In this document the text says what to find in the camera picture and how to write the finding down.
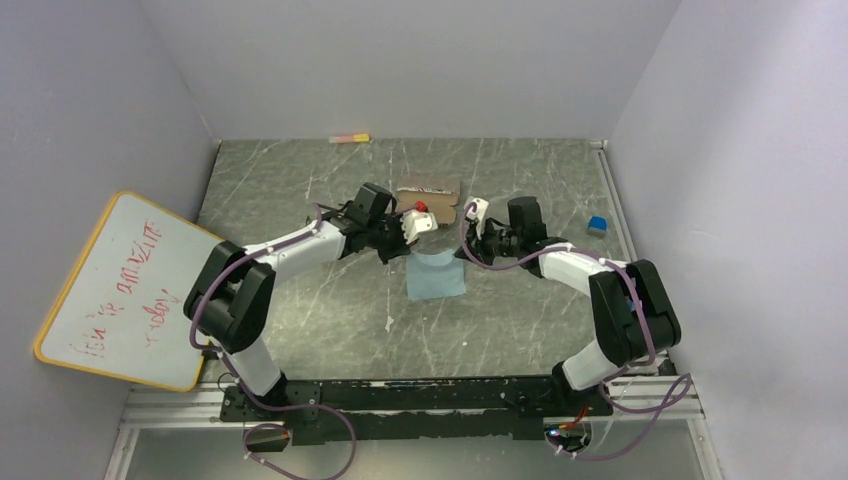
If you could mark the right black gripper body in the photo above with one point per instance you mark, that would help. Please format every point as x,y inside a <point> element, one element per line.
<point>493,243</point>

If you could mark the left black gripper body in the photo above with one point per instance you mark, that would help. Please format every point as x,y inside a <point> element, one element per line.
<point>388,238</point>

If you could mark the blue cleaning cloth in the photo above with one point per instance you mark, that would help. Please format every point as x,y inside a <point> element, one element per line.
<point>434,276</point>

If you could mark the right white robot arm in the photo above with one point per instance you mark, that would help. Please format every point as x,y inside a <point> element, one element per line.
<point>632,315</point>

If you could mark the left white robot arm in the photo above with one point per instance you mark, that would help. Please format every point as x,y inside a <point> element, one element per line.
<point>229,302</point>

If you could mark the pink yellow marker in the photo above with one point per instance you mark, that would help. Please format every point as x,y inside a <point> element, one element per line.
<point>350,139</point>

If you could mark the blue whiteboard eraser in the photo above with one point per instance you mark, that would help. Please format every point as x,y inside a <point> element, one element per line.
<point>597,226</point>

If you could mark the yellow framed whiteboard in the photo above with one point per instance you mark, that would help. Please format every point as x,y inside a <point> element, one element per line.
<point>120,314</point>

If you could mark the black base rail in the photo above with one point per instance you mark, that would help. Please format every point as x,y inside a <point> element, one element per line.
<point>520,407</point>

